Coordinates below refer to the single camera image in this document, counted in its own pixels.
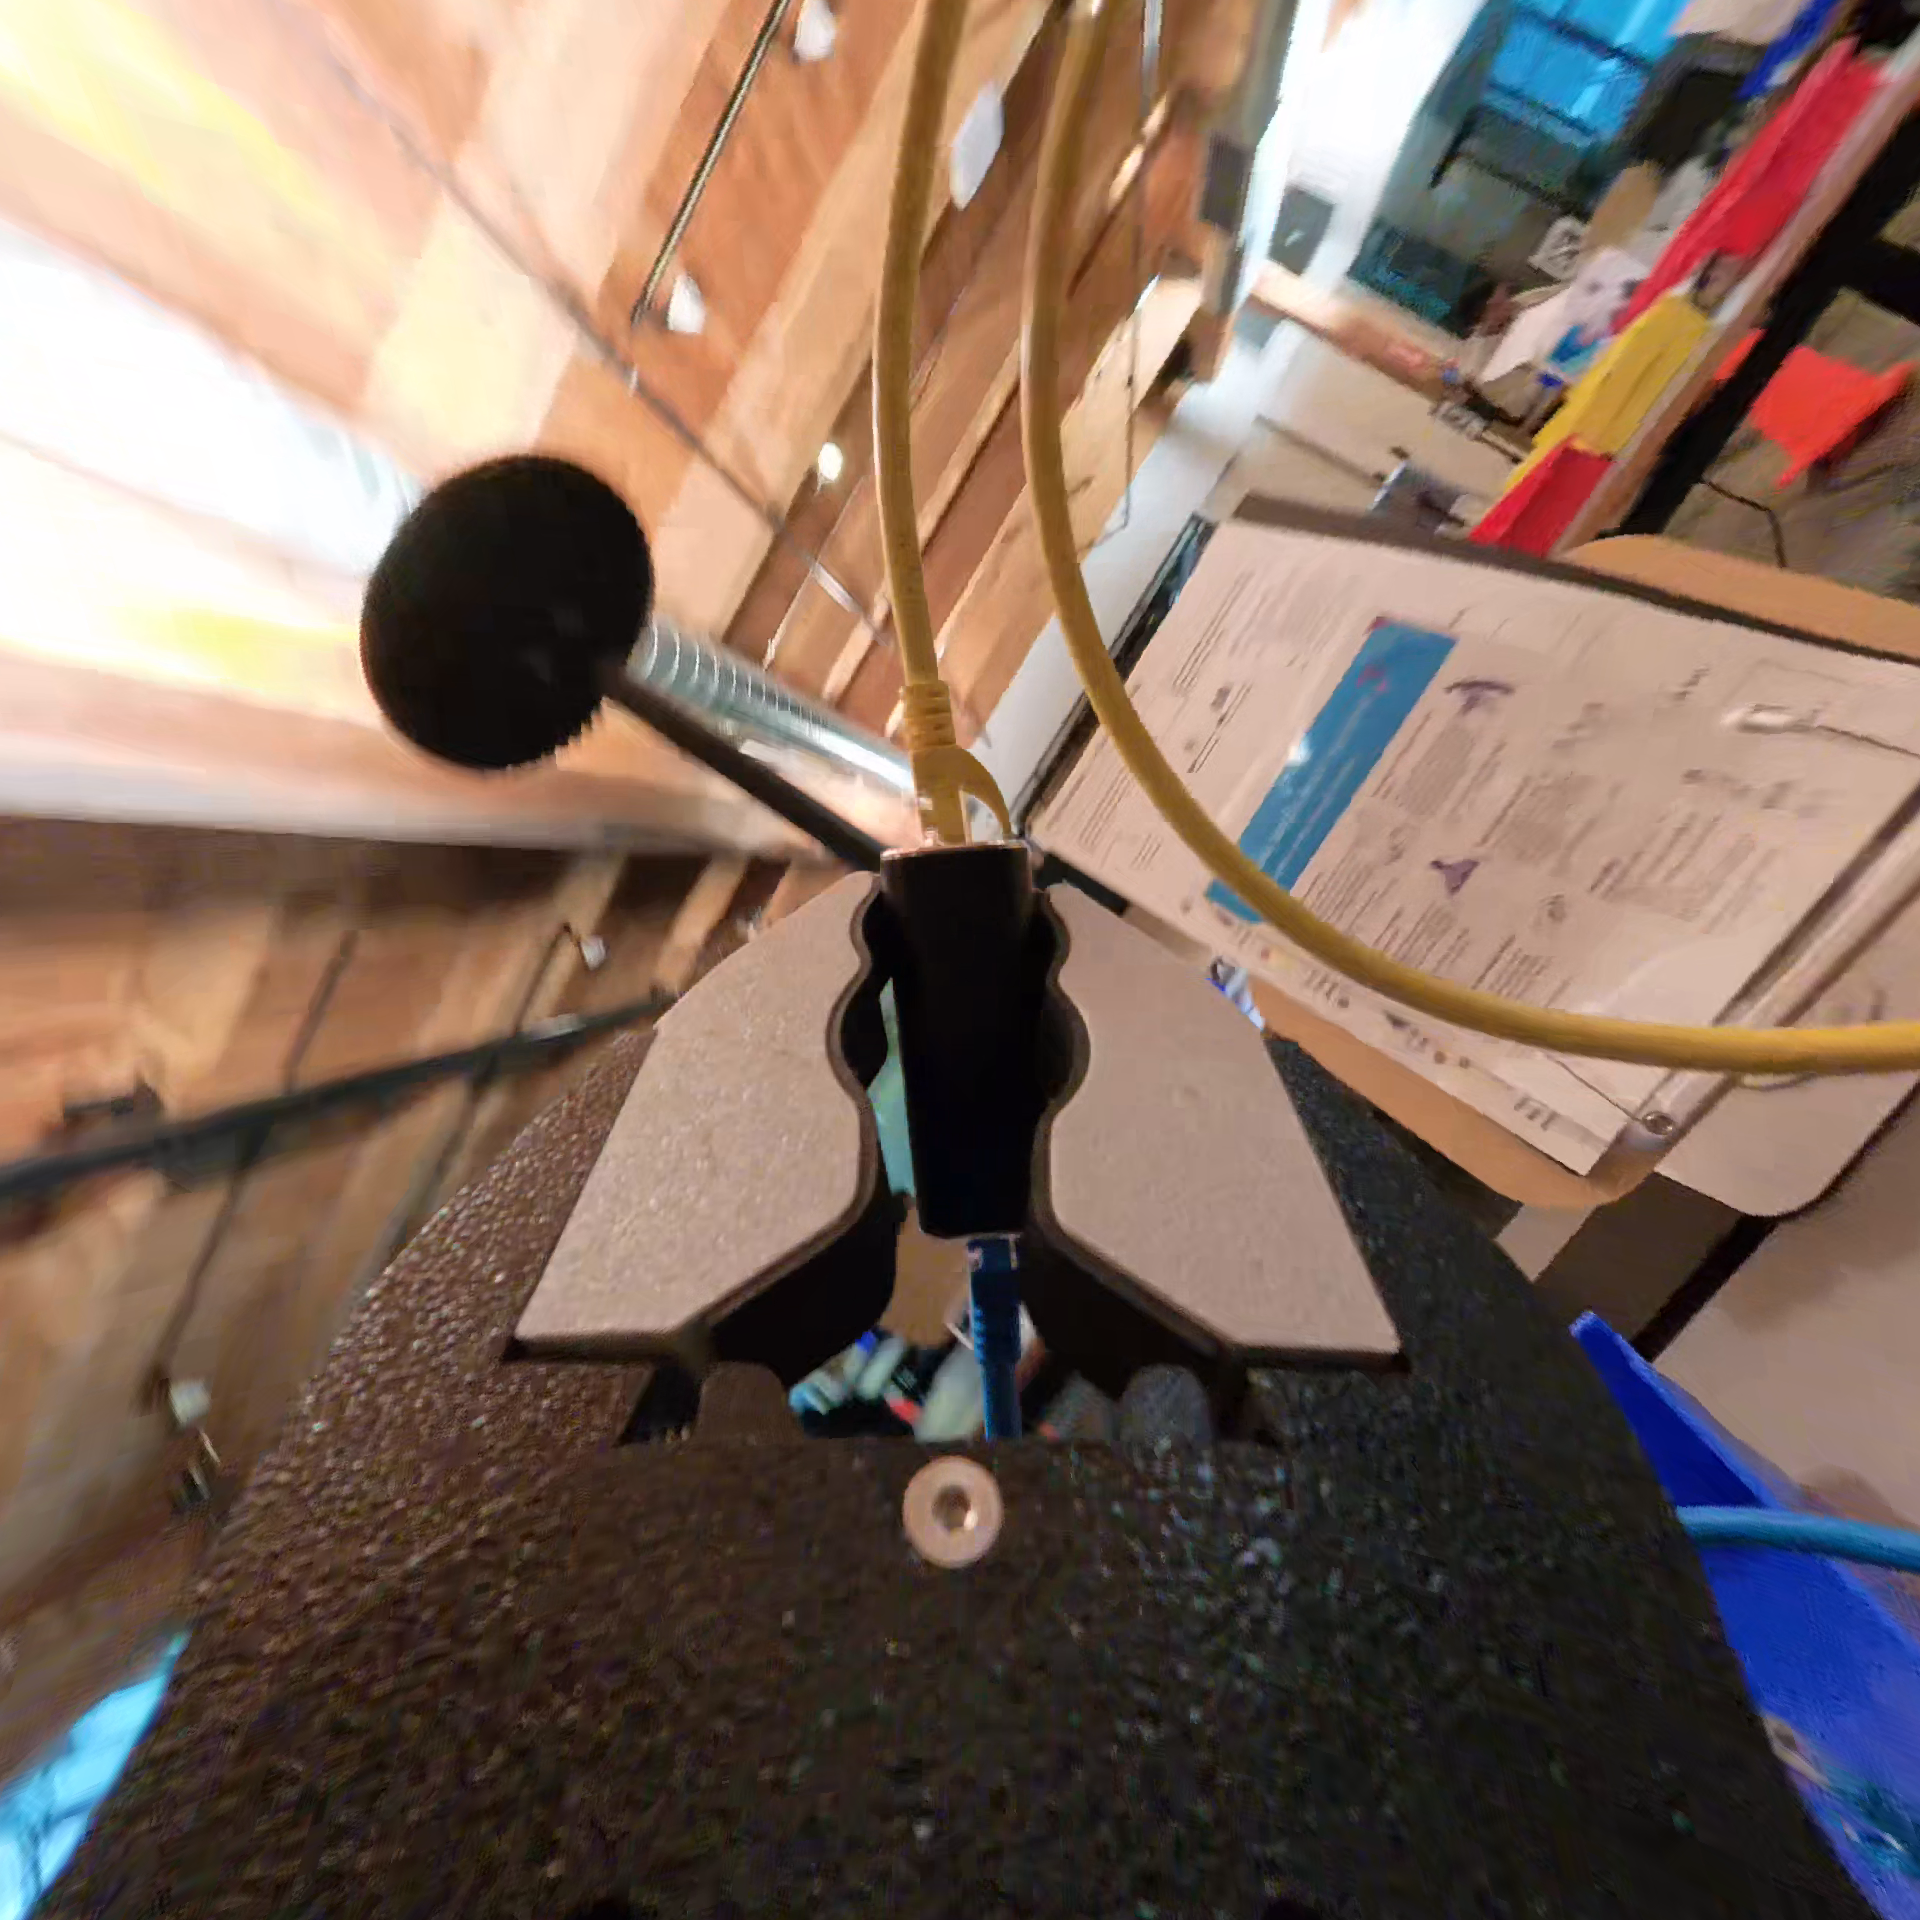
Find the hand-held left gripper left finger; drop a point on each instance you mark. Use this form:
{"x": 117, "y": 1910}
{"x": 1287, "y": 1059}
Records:
{"x": 721, "y": 1140}

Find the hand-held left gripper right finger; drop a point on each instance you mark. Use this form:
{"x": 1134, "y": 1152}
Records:
{"x": 1200, "y": 1170}

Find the black network splitter box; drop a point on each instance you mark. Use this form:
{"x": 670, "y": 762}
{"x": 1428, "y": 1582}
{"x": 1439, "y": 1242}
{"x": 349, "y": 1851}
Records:
{"x": 969, "y": 1051}

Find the printed instruction sheet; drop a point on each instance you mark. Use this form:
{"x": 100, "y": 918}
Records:
{"x": 1575, "y": 781}

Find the black round knob with rod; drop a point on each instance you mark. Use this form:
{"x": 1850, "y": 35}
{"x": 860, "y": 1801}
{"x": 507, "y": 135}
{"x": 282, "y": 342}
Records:
{"x": 495, "y": 615}

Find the large blue plastic bin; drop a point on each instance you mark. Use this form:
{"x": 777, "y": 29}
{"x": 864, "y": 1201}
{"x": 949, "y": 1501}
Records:
{"x": 1801, "y": 1724}

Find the row of coloured bins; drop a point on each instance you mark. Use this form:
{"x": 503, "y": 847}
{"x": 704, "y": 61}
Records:
{"x": 1801, "y": 164}

